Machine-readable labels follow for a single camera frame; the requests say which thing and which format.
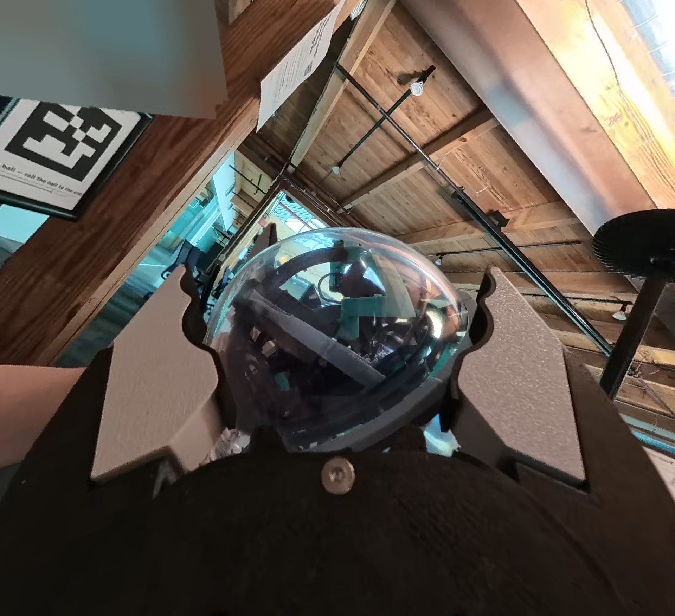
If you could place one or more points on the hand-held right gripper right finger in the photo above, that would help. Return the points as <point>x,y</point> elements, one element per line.
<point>522,400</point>

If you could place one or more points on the clear maze ball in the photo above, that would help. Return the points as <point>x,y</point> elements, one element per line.
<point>337,336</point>

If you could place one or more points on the black round lamp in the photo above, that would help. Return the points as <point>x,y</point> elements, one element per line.
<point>633,242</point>

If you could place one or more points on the black ceiling rail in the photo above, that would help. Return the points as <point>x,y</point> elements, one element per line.
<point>495,218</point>

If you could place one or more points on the black track light bar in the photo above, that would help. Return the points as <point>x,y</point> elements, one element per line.
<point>393,109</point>

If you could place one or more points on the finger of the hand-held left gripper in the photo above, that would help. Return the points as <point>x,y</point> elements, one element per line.
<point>269,242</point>

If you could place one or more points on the rectangular metal air duct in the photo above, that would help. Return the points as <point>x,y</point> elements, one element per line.
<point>527,115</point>

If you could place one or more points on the person's left forearm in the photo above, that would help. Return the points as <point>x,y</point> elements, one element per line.
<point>37,410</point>

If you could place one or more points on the framed marker sign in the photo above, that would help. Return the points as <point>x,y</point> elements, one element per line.
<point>31,181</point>

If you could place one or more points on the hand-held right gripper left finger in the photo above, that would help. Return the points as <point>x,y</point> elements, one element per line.
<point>153,394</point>

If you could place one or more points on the white paper notice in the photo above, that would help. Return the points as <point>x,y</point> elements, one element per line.
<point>295,73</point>

